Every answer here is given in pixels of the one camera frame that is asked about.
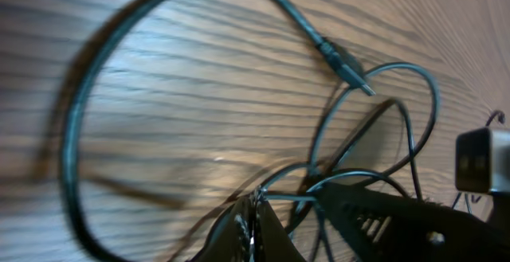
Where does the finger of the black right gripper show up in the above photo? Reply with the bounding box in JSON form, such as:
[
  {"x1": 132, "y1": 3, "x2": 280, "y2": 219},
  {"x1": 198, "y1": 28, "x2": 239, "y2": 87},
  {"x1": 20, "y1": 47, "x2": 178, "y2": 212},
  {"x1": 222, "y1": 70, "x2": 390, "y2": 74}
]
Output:
[{"x1": 314, "y1": 183, "x2": 509, "y2": 261}]

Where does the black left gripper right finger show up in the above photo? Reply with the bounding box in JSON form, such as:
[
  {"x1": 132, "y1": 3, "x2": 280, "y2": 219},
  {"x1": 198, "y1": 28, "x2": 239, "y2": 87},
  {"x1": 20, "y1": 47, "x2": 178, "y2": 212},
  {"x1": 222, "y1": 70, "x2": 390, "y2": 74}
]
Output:
[{"x1": 253, "y1": 194, "x2": 305, "y2": 262}]

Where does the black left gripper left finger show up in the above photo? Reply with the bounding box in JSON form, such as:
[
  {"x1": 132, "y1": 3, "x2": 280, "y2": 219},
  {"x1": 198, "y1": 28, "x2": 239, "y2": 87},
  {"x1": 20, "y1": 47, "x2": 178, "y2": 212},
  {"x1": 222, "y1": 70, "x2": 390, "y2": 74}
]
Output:
[{"x1": 193, "y1": 197, "x2": 252, "y2": 262}]

